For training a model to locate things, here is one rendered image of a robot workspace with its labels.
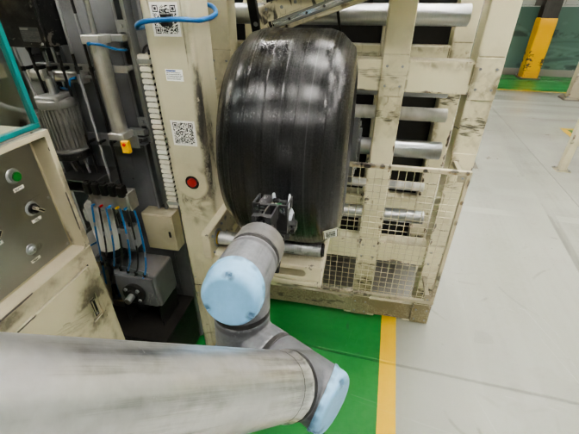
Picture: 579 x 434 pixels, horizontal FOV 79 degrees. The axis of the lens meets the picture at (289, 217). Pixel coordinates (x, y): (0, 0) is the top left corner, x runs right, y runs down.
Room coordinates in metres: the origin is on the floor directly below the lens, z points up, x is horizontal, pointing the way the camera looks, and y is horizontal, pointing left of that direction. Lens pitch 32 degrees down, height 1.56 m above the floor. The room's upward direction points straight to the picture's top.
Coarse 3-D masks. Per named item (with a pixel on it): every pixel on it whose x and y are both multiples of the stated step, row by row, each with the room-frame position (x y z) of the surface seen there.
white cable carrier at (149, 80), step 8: (144, 56) 1.03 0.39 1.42; (144, 64) 1.03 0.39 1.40; (144, 72) 1.03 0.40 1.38; (152, 72) 1.06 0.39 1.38; (144, 80) 1.03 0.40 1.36; (152, 80) 1.02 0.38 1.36; (144, 88) 1.03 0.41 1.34; (152, 88) 1.03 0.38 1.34; (152, 96) 1.03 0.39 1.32; (152, 104) 1.03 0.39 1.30; (152, 112) 1.03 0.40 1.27; (160, 112) 1.05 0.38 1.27; (152, 120) 1.03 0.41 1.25; (160, 120) 1.03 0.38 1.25; (160, 128) 1.02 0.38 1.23; (160, 136) 1.03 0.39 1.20; (160, 144) 1.03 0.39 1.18; (160, 152) 1.03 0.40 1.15; (168, 152) 1.03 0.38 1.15; (160, 160) 1.03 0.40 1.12; (168, 160) 1.03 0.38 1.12; (168, 168) 1.02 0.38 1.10; (168, 176) 1.03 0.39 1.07; (168, 184) 1.03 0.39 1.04; (168, 192) 1.03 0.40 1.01; (176, 192) 1.03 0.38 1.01; (168, 200) 1.03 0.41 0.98; (176, 200) 1.03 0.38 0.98
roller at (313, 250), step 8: (224, 232) 0.92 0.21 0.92; (232, 232) 0.92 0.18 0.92; (216, 240) 0.90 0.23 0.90; (224, 240) 0.90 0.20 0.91; (288, 240) 0.88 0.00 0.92; (288, 248) 0.86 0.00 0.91; (296, 248) 0.85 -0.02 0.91; (304, 248) 0.85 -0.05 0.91; (312, 248) 0.85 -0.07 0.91; (320, 248) 0.85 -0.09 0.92; (312, 256) 0.85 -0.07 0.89; (320, 256) 0.84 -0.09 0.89
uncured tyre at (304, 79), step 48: (240, 48) 0.92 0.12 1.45; (288, 48) 0.88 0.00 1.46; (336, 48) 0.88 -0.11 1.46; (240, 96) 0.80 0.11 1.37; (288, 96) 0.78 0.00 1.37; (336, 96) 0.78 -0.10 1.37; (240, 144) 0.75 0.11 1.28; (288, 144) 0.73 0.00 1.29; (336, 144) 0.74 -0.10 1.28; (240, 192) 0.74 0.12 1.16; (288, 192) 0.72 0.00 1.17; (336, 192) 0.73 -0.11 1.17
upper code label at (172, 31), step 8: (152, 8) 1.00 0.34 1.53; (160, 8) 1.00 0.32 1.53; (168, 8) 1.00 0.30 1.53; (176, 8) 0.99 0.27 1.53; (152, 16) 1.01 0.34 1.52; (160, 24) 1.00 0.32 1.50; (176, 24) 0.99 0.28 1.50; (160, 32) 1.00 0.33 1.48; (168, 32) 1.00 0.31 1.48; (176, 32) 0.99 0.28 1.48
